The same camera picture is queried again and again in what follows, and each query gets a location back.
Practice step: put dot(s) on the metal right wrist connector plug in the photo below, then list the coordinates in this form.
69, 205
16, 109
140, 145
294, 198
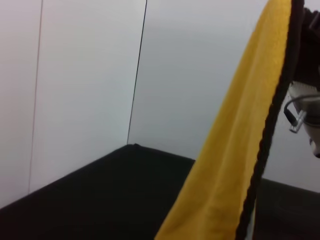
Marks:
298, 122

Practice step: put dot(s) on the grey and yellow towel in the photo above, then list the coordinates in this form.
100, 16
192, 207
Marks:
237, 137

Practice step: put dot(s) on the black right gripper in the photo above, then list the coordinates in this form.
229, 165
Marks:
310, 50

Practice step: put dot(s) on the black tablecloth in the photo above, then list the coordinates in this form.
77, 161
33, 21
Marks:
100, 200

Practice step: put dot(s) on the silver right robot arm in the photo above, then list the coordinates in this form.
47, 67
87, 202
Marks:
312, 110

